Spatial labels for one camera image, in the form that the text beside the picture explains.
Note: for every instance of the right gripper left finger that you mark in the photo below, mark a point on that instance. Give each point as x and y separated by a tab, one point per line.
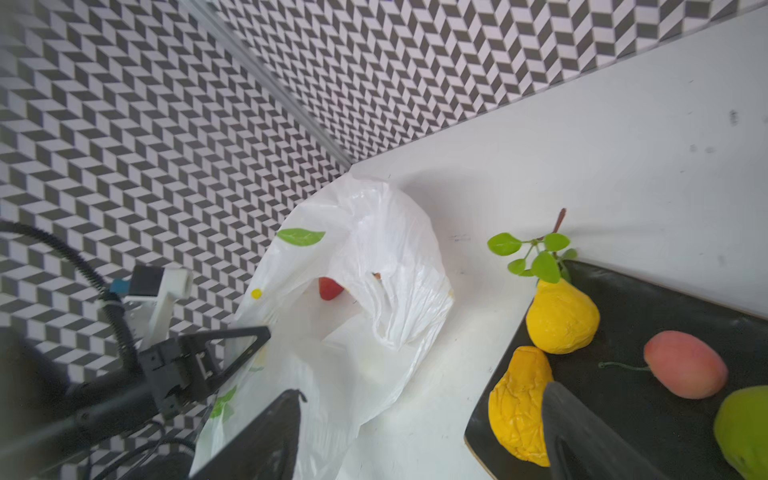
266	449

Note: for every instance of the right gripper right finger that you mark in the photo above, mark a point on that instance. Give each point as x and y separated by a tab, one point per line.
581	446

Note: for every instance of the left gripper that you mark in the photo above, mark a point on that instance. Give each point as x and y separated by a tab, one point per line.
190	368

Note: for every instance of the yellow fake lemon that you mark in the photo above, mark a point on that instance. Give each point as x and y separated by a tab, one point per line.
515	406

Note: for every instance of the yellow fake pear with leaves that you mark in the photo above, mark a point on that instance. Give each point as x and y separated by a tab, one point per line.
561	319

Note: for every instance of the pink fake peach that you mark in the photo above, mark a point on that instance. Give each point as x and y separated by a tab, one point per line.
685	365

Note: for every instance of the red yellow fake mango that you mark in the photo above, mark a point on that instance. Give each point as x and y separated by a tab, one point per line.
329	289

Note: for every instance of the white plastic bag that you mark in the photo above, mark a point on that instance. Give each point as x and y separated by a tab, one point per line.
353	356

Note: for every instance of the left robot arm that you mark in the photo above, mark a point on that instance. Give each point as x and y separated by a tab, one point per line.
46	419

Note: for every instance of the black square tray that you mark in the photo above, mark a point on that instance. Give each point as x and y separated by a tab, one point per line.
674	434

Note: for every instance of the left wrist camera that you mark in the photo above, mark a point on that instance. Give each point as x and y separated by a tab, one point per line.
149	296

